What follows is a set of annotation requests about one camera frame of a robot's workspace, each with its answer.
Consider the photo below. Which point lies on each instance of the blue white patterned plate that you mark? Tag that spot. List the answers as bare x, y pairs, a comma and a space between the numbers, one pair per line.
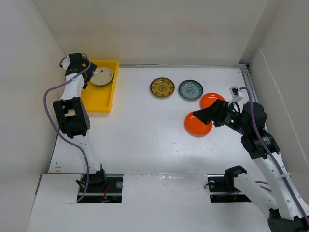
190, 90

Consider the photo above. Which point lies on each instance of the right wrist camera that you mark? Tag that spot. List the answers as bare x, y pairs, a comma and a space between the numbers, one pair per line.
236, 94

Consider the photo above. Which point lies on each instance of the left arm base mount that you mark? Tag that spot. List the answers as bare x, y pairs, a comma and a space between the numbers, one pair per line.
109, 193

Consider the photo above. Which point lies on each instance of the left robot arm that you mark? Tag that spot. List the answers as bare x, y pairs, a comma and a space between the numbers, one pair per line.
73, 119

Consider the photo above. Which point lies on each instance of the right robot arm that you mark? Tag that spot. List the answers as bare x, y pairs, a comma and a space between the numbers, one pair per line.
280, 202

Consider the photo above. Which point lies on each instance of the cream plate with motifs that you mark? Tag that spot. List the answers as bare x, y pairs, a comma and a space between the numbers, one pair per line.
102, 77

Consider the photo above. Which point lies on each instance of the yellow plastic bin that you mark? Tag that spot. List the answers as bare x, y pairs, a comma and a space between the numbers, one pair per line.
99, 99

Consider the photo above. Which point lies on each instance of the orange plate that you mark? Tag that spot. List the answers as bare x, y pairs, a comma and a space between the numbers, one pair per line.
195, 127
209, 98

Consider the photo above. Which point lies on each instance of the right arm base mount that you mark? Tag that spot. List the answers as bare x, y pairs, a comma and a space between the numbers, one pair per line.
221, 192

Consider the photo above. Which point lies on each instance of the yellow patterned plate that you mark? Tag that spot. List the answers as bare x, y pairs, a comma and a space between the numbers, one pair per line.
162, 87

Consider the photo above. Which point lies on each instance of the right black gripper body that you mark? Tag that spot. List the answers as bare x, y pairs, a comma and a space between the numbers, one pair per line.
231, 119

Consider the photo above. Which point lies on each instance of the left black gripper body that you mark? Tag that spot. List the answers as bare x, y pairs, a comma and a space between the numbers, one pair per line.
90, 71

